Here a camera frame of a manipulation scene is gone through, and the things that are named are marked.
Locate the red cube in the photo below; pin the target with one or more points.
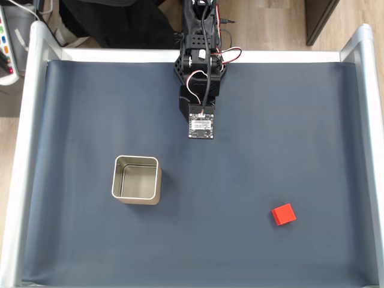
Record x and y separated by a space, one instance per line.
283 214

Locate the square metal tin container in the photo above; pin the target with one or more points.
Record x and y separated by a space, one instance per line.
136 180

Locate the silver table frame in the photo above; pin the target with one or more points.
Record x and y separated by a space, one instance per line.
30 120

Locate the dark brown cabinet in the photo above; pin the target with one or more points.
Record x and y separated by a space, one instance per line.
321 18

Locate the white device with coloured buttons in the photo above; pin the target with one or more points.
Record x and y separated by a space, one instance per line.
6 54

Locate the dark blue mat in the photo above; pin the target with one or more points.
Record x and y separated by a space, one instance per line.
240 168

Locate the grey tape strip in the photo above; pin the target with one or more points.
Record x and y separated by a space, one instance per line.
21 39

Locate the camera circuit board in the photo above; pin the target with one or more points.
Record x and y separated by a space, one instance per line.
201 124

